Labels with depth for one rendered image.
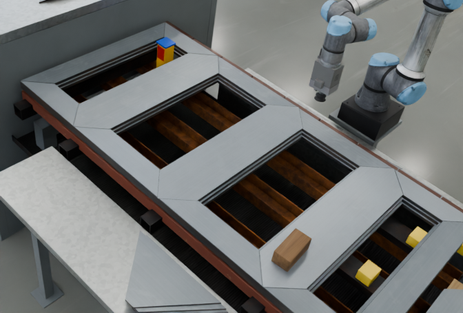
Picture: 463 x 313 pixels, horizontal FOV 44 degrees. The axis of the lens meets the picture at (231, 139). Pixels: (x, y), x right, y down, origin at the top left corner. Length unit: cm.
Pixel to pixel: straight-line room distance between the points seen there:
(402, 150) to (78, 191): 221
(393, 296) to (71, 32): 154
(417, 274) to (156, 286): 78
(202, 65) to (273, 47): 185
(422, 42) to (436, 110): 182
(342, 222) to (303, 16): 300
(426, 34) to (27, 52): 150
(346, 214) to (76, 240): 87
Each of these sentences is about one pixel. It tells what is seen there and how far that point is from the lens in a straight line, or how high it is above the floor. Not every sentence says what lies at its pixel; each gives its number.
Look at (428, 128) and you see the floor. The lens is 392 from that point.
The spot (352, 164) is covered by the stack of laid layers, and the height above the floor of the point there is 84.
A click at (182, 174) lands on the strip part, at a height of 85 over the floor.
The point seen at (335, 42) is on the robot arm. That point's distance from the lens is 199.
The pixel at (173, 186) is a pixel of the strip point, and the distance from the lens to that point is 190.
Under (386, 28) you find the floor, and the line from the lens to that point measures 486.
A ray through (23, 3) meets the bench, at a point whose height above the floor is 105.
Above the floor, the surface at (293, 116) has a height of 85.
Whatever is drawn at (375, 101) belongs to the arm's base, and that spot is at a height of 82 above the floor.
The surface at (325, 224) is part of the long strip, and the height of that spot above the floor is 85.
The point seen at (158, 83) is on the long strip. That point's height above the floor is 85.
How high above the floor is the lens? 224
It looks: 41 degrees down
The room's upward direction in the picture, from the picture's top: 10 degrees clockwise
